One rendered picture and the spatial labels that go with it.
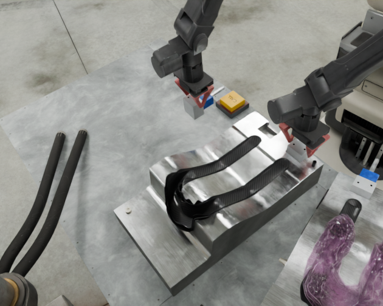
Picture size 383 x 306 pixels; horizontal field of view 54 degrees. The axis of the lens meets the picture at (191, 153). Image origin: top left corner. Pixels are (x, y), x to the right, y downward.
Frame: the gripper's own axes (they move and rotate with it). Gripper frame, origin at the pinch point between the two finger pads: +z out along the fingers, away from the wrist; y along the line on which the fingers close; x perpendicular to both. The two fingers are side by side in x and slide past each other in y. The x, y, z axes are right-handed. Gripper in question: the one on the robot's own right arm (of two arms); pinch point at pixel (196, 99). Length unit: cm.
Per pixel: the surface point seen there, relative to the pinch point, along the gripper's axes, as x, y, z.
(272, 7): 165, -128, 100
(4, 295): -61, 27, -14
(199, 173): -13.6, 18.7, 3.6
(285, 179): 3.1, 33.0, 6.2
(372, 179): 21, 47, 8
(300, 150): 10.8, 30.4, 3.4
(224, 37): 110, -123, 98
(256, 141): 6.3, 18.8, 6.5
